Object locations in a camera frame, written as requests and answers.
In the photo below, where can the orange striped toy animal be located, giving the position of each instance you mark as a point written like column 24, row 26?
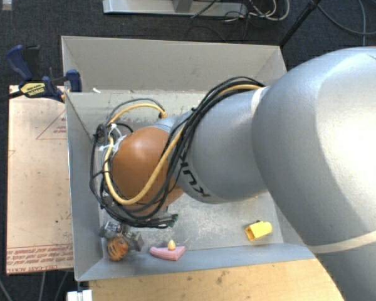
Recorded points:
column 116, row 250

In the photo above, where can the pink toy cake slice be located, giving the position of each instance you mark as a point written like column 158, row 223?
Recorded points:
column 166, row 253

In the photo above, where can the brown cardboard board red print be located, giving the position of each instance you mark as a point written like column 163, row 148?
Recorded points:
column 37, row 174

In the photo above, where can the grey metal bin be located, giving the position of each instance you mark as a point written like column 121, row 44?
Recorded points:
column 213, row 221

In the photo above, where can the yellow toy block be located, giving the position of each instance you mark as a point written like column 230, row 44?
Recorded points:
column 259, row 230

